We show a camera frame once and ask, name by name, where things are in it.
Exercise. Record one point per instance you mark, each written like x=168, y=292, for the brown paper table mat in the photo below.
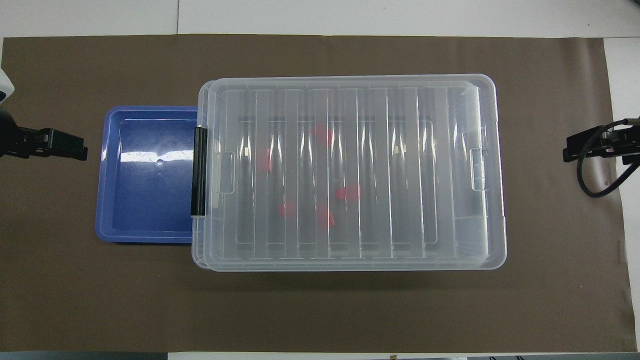
x=320, y=310

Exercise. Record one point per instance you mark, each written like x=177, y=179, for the clear ribbed box lid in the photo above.
x=380, y=175

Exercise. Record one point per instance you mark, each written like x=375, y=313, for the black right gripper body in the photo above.
x=627, y=142

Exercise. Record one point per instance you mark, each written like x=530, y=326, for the clear plastic storage box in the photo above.
x=198, y=250

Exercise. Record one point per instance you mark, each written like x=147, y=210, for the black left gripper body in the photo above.
x=20, y=142

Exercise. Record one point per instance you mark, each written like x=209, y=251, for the blue plastic tray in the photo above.
x=145, y=200

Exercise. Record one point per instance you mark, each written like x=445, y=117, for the red block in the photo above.
x=321, y=135
x=325, y=216
x=349, y=192
x=287, y=209
x=264, y=160

